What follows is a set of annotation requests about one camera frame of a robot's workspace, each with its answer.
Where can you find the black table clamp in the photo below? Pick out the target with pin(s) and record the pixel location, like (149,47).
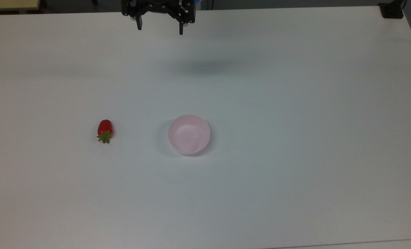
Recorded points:
(392,10)

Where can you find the light wooden table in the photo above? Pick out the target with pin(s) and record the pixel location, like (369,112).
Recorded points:
(10,4)

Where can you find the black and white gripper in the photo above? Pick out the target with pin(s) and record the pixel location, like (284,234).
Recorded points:
(158,7)

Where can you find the pink plastic bowl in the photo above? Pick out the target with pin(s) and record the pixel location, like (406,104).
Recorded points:
(189,135)

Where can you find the red strawberry with green leaves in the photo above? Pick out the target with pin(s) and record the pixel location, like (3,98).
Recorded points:
(104,130)

